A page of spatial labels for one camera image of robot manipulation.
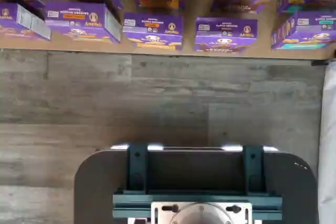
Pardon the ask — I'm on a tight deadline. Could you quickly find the round silver robot arm base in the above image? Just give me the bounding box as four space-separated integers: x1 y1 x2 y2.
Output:
167 202 233 224

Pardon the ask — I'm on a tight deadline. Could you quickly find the wooden shelf board with purple boxes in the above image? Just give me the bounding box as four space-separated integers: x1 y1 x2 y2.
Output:
0 0 336 61

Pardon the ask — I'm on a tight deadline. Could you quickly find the silver mounting plate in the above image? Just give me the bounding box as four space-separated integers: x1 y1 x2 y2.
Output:
150 201 253 224

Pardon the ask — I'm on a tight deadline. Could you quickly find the teal metal base frame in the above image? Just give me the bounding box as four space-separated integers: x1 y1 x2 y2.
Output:
112 143 283 224

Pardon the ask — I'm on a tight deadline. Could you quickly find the dark grey robot base plate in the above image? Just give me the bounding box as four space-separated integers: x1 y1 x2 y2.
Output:
73 144 320 224

